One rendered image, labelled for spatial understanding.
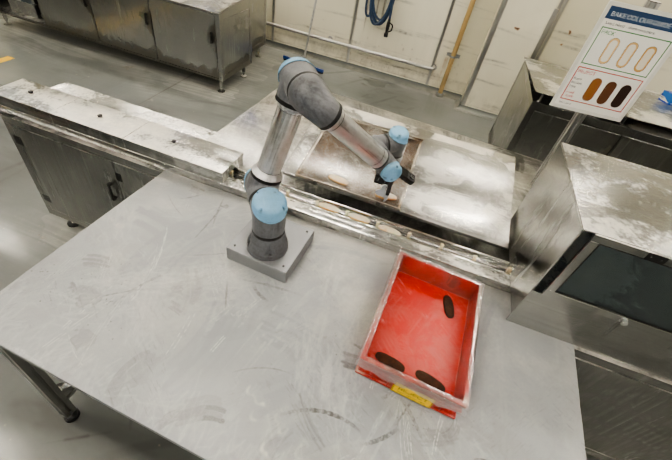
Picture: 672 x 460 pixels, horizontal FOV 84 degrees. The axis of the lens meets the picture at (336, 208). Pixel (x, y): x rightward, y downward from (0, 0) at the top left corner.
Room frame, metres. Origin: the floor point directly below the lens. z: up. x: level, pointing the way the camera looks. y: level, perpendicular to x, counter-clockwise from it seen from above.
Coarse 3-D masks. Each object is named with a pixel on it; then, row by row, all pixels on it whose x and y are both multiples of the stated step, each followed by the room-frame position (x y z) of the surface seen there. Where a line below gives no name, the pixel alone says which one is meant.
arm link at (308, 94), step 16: (304, 80) 0.98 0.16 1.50; (320, 80) 1.00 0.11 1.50; (288, 96) 0.98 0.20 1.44; (304, 96) 0.95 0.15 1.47; (320, 96) 0.96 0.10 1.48; (304, 112) 0.94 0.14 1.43; (320, 112) 0.94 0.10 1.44; (336, 112) 0.96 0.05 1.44; (320, 128) 0.96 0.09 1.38; (336, 128) 0.97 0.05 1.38; (352, 128) 1.00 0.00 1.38; (352, 144) 1.00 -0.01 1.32; (368, 144) 1.02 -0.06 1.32; (368, 160) 1.03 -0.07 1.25; (384, 160) 1.05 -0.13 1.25; (384, 176) 1.04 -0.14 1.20
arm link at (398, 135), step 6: (396, 126) 1.27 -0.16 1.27; (402, 126) 1.27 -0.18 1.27; (390, 132) 1.24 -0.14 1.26; (396, 132) 1.23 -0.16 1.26; (402, 132) 1.24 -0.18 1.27; (408, 132) 1.25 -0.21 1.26; (390, 138) 1.22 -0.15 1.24; (396, 138) 1.21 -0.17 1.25; (402, 138) 1.22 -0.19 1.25; (390, 144) 1.21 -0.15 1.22; (396, 144) 1.22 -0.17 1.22; (402, 144) 1.22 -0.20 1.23; (390, 150) 1.21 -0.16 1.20; (396, 150) 1.22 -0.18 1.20; (402, 150) 1.23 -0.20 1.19; (396, 156) 1.23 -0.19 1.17
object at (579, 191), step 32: (576, 160) 1.22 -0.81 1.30; (608, 160) 1.27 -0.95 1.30; (544, 192) 1.20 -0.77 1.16; (576, 192) 1.02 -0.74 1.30; (608, 192) 1.05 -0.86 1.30; (640, 192) 1.10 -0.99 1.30; (512, 224) 1.30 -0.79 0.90; (544, 224) 1.04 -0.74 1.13; (576, 224) 0.88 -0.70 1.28; (608, 224) 0.88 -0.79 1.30; (640, 224) 0.91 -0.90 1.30; (512, 256) 1.10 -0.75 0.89; (544, 256) 0.91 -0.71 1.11; (576, 256) 0.83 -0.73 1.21; (640, 256) 0.80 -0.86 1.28; (512, 288) 0.94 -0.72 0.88; (544, 288) 0.91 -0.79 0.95; (512, 320) 0.83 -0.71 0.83; (544, 320) 0.81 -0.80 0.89; (576, 320) 0.80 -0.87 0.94; (608, 320) 0.78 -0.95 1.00; (608, 352) 0.77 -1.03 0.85; (640, 352) 0.75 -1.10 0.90
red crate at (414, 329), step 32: (416, 288) 0.89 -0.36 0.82; (384, 320) 0.73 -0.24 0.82; (416, 320) 0.75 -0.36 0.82; (448, 320) 0.78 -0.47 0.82; (384, 352) 0.61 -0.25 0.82; (416, 352) 0.63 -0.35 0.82; (448, 352) 0.66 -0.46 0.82; (384, 384) 0.50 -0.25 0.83; (448, 384) 0.55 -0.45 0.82; (448, 416) 0.45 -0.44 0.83
